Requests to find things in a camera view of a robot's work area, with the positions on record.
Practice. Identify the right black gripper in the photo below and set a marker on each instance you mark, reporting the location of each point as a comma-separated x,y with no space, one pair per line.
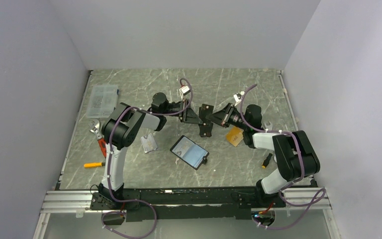
220,117

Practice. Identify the black card sleeve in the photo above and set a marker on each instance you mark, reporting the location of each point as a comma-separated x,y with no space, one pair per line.
205,129

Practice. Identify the yellow tipped black tool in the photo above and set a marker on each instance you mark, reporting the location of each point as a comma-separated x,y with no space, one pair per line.
267,160

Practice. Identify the orange card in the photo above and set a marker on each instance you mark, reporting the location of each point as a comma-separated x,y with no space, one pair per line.
234,136

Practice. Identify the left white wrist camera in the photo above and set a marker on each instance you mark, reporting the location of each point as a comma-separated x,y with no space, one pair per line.
184,90

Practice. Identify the aluminium frame rail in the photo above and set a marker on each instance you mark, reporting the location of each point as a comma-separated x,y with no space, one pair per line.
78,202

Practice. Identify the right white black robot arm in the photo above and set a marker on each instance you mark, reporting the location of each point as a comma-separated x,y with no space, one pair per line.
294,154

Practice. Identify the black leather card holder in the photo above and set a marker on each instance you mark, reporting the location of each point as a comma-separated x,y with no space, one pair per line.
195,157

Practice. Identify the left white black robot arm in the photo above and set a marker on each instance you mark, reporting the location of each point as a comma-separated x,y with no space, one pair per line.
121,128

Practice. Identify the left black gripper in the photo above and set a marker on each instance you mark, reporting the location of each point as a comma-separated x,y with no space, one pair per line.
191,117

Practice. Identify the silver credit card stack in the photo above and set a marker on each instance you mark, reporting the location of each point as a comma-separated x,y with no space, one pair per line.
148,142

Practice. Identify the clear plastic screw box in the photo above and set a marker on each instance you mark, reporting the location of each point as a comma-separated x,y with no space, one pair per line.
103,101

